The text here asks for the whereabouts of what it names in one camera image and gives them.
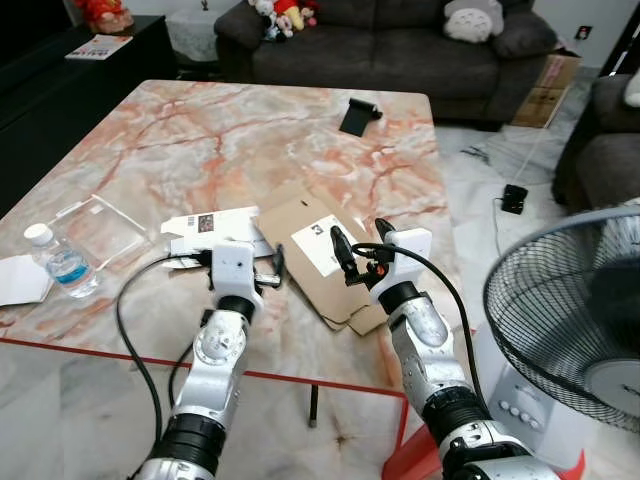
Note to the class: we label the clear plastic water bottle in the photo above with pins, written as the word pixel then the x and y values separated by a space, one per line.
pixel 62 268

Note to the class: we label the dark grey armchair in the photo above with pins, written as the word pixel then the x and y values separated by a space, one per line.
pixel 600 160

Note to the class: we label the white lace covered side table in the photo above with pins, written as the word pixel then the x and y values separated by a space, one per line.
pixel 195 35

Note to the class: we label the colourful plush toy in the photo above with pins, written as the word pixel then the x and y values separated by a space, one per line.
pixel 285 15

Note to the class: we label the white pillow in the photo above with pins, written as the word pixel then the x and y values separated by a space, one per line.
pixel 633 88

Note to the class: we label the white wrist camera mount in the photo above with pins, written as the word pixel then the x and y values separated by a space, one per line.
pixel 410 250
pixel 232 265

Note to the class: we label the black power adapter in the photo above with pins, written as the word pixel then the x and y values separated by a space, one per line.
pixel 514 200

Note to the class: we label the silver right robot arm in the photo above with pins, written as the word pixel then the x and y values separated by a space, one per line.
pixel 420 335

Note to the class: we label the white flattened printed carton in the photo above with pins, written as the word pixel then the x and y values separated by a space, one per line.
pixel 225 225

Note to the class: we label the clear plastic package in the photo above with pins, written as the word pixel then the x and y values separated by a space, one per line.
pixel 100 232

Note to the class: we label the grey Totoro plush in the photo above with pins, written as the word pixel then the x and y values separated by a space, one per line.
pixel 473 22

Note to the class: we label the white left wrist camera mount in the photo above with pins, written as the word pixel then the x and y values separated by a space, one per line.
pixel 232 265

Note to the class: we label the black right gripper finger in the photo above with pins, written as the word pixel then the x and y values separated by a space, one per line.
pixel 344 255
pixel 385 231

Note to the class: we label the red plastic stool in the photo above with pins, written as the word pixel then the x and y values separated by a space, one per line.
pixel 410 462

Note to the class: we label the white fan with black grille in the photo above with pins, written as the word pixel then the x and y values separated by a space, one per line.
pixel 560 290

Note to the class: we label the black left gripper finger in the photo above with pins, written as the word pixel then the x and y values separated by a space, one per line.
pixel 279 265

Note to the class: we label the black low cabinet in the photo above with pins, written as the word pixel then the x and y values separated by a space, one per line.
pixel 60 110

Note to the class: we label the white paper sheet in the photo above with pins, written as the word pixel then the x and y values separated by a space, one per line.
pixel 20 280

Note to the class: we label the pink marble table red edge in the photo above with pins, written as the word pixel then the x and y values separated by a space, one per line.
pixel 200 140

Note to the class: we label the red plush toy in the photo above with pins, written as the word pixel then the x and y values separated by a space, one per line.
pixel 105 15

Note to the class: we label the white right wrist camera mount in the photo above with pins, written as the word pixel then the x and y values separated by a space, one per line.
pixel 410 250

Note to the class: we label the printed magazine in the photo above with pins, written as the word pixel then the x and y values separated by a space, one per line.
pixel 98 47

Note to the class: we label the brown cardboard with white label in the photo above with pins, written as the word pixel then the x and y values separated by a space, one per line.
pixel 285 205

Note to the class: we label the brown cardboard box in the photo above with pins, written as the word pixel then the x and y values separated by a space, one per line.
pixel 550 90

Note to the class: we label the white wall socket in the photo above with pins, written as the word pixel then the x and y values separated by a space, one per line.
pixel 583 32

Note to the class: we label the dark grey sofa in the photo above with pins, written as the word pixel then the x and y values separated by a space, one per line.
pixel 400 70

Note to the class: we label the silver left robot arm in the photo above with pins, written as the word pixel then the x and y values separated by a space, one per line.
pixel 222 345

